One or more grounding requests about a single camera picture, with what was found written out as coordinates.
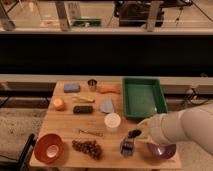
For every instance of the orange fruit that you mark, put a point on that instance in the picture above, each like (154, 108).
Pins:
(59, 104)

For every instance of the grey blue cloth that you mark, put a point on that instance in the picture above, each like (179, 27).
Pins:
(107, 106)

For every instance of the orange carrot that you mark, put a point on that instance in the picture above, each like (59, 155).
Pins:
(104, 90)

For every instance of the white round container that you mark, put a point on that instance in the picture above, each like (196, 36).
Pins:
(112, 121)

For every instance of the small metal tool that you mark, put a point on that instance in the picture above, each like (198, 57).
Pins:
(91, 133)

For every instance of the blue plastic cup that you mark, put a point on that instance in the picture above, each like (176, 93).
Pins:
(124, 150)

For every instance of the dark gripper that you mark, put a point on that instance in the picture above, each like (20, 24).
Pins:
(134, 133)

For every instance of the yellow banana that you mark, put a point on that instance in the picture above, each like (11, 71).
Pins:
(81, 99)

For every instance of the dark brush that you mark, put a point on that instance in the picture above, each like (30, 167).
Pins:
(127, 146)

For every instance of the blue sponge block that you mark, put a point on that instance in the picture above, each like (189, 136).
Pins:
(74, 87)

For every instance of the black chair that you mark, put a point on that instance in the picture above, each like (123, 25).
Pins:
(30, 142)

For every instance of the green plastic tray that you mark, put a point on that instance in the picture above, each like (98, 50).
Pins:
(142, 98)

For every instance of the bunch of dark grapes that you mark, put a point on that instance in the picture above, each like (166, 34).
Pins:
(91, 148)

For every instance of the orange bowl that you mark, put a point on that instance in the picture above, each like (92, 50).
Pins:
(48, 148)

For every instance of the purple bowl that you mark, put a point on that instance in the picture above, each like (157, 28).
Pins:
(162, 152)

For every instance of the black rectangular block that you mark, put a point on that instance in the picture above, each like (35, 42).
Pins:
(83, 109)

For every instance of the small metal cup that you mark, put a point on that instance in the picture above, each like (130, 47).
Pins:
(92, 84)

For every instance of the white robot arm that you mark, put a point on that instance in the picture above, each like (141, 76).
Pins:
(191, 124)

